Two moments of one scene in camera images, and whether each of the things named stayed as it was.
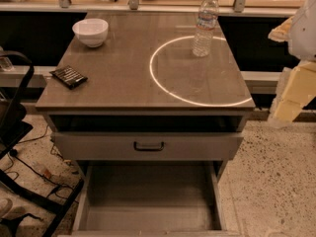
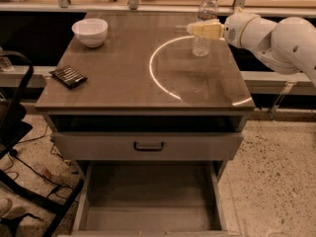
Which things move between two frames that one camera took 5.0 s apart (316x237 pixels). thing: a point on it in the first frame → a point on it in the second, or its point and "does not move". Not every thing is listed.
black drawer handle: x=155 y=148 does not move
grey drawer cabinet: x=154 y=125 does not move
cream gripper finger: x=281 y=33 → x=213 y=21
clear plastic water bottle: x=206 y=20 does not move
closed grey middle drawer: x=148 y=146 does not move
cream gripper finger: x=282 y=113 → x=207 y=30
